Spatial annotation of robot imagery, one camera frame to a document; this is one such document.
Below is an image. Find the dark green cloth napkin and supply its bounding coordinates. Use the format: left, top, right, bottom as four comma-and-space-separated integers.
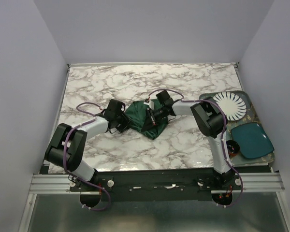
125, 100, 169, 140

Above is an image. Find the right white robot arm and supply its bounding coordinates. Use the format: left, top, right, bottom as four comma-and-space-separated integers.
141, 89, 235, 189

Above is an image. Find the white blue striped plate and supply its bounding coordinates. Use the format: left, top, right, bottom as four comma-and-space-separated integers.
213, 92, 247, 121

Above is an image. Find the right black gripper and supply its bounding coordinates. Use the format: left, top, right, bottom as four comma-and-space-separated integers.
142, 106, 167, 133

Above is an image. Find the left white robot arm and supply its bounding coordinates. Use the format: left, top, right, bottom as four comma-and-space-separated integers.
44, 99, 130, 191

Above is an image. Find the teal oval dish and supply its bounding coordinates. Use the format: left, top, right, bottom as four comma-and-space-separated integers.
231, 122, 275, 160

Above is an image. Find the orange black mug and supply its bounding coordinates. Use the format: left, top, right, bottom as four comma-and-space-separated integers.
226, 140, 240, 157

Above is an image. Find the green patterned serving tray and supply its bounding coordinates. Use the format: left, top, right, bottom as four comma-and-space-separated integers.
199, 90, 275, 166

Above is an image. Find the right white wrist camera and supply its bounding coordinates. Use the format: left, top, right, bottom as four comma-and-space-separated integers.
144, 98, 155, 110

